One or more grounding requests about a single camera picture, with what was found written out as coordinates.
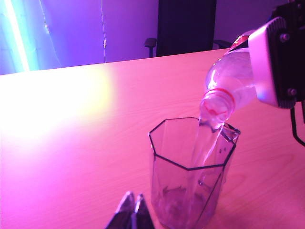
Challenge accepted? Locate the clear water bottle red label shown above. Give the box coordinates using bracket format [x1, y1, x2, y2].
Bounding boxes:
[199, 34, 261, 129]

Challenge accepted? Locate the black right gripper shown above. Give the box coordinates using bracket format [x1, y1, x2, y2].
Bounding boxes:
[247, 0, 305, 109]

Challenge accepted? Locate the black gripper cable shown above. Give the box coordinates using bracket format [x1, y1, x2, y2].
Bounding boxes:
[289, 104, 305, 146]

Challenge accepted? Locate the thin hanging cable with switch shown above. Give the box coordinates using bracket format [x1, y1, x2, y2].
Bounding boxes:
[100, 0, 107, 63]

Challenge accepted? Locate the thin cable beside light strip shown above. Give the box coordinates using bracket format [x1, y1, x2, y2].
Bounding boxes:
[38, 0, 51, 35]

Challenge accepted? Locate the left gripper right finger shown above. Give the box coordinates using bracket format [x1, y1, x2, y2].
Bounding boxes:
[131, 193, 156, 229]

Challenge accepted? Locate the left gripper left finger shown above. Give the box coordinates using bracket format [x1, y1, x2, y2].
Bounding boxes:
[104, 190, 135, 229]

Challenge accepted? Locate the black office chair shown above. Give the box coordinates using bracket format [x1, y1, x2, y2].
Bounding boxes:
[143, 0, 233, 58]

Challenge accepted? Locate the vertical glowing light strip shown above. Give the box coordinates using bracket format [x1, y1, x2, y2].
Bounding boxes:
[4, 0, 31, 73]

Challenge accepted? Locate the transparent faceted plastic mug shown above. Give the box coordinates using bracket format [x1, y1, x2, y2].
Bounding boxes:
[149, 116, 241, 229]

